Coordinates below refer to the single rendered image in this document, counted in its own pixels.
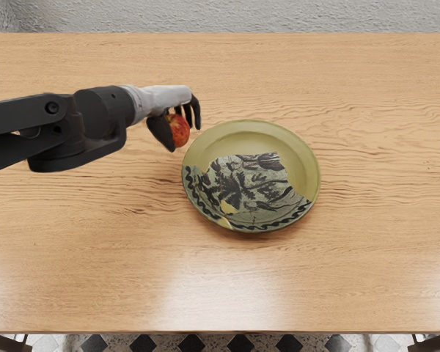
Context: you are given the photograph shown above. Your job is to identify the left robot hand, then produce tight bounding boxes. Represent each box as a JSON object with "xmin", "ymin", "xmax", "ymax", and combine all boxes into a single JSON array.
[{"xmin": 122, "ymin": 84, "xmax": 202, "ymax": 153}]

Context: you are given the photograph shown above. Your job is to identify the green patterned plate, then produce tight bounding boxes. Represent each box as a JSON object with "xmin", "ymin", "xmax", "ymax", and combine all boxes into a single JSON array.
[{"xmin": 181, "ymin": 120, "xmax": 322, "ymax": 234}]

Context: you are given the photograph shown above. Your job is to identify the red apple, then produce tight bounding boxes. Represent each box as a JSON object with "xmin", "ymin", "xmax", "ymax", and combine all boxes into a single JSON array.
[{"xmin": 164, "ymin": 113, "xmax": 191, "ymax": 149}]

